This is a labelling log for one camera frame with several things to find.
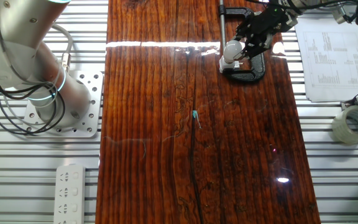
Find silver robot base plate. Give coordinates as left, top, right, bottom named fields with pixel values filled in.
left=22, top=70, right=104, bottom=138

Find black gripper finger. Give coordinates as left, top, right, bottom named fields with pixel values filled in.
left=234, top=21, right=252, bottom=43
left=242, top=34, right=273, bottom=60

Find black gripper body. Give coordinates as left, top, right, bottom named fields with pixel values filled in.
left=244, top=6, right=298, bottom=41

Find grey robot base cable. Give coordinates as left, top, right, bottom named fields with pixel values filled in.
left=51, top=24, right=74, bottom=72

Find black C-clamp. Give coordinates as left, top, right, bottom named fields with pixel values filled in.
left=218, top=0, right=266, bottom=82

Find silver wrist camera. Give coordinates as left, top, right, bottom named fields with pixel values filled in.
left=331, top=2, right=352, bottom=25

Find brown wooden board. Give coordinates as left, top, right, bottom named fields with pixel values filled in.
left=94, top=0, right=322, bottom=224

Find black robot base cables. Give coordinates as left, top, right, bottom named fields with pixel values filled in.
left=0, top=0, right=67, bottom=136

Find white bulb socket adapter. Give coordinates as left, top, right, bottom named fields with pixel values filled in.
left=218, top=57, right=241, bottom=74

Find clear tape roll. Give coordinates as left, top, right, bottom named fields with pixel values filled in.
left=331, top=105, right=358, bottom=146

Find white power strip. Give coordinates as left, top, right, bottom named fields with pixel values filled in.
left=53, top=164, right=86, bottom=224

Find printed paper sheets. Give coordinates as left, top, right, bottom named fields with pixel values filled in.
left=294, top=17, right=358, bottom=103

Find white light bulb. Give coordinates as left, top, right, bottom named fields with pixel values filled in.
left=222, top=39, right=246, bottom=65

